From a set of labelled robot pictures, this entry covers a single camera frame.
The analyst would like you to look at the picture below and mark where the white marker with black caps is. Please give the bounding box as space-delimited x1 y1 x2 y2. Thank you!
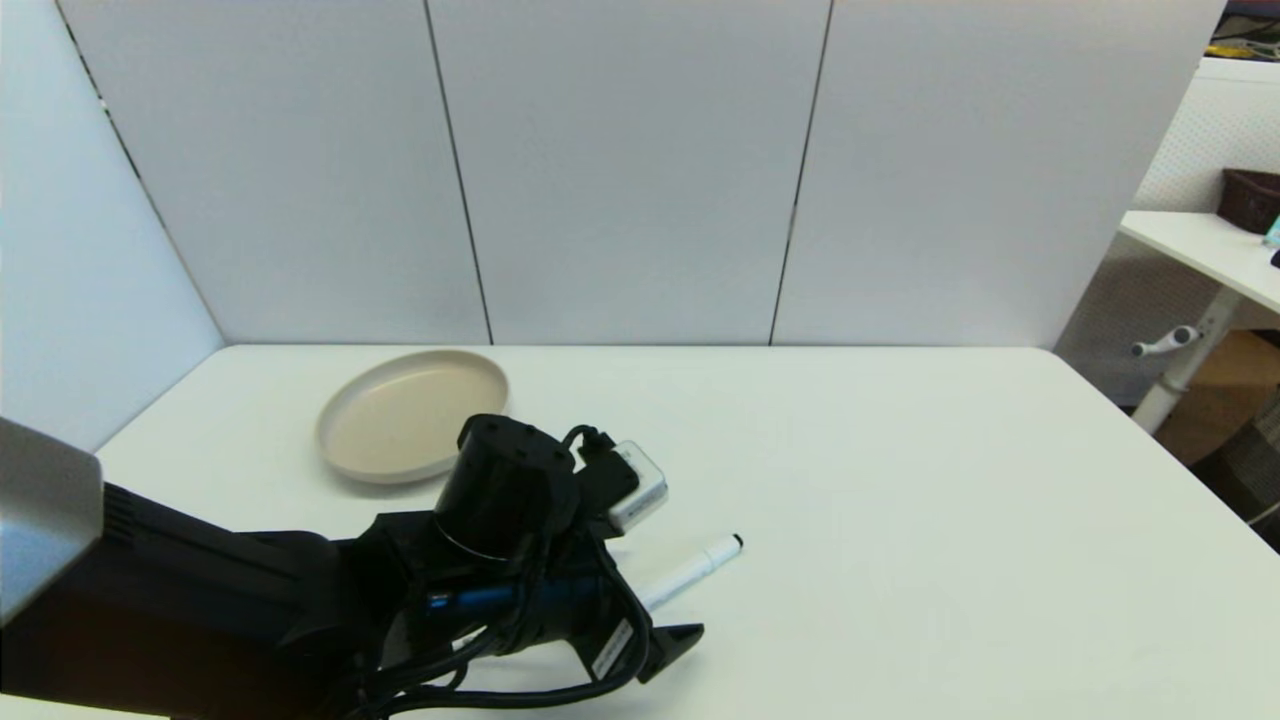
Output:
638 534 744 613

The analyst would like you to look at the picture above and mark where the beige oval plate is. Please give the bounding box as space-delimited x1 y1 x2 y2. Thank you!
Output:
317 349 511 486

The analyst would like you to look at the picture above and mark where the grey metal robot panel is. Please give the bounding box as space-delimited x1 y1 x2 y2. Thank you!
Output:
0 417 104 627

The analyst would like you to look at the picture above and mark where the white desk leg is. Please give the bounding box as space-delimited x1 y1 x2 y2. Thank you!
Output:
1132 288 1244 435

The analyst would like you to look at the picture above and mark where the brown cardboard box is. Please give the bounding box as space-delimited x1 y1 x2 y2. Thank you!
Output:
1154 329 1280 466

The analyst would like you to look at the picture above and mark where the white side desk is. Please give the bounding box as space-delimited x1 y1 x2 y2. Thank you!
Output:
1118 211 1280 316

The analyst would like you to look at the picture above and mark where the dark woven basket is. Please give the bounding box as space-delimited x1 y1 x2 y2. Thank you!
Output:
1218 168 1280 236

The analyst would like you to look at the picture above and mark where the white perforated partition panel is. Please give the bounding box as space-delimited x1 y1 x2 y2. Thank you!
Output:
1055 58 1280 407

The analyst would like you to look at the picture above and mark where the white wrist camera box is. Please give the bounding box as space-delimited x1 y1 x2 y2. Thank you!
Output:
606 441 669 534

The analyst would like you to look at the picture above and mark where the white desk crank handle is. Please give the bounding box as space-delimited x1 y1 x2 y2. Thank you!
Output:
1131 325 1200 359

